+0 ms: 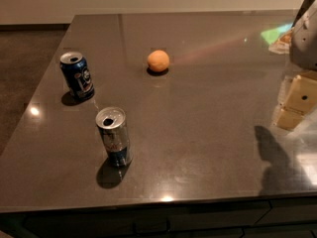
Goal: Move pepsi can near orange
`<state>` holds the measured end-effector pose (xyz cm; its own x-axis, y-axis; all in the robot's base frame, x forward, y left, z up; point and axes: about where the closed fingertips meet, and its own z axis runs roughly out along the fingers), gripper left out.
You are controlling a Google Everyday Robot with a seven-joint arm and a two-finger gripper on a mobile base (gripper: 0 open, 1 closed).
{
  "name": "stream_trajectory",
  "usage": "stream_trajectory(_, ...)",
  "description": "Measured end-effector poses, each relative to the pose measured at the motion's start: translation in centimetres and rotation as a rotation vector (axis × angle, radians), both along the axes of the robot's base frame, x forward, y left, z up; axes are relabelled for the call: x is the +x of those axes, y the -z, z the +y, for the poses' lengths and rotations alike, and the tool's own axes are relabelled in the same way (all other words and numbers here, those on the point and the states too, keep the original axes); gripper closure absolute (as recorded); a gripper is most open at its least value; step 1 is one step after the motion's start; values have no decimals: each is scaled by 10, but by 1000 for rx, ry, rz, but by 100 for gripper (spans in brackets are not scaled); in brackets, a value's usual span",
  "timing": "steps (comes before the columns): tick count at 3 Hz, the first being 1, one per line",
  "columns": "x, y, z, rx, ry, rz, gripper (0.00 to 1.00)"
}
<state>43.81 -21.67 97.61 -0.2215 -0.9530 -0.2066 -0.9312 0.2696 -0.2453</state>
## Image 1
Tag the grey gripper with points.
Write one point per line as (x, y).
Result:
(305, 47)

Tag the silver red bull can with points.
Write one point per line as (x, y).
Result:
(112, 126)

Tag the dark cabinet drawers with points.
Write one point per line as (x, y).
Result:
(276, 218)

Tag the orange fruit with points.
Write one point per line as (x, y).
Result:
(158, 61)

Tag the snack bag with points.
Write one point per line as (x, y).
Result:
(282, 45)

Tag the blue pepsi can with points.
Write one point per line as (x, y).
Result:
(77, 75)

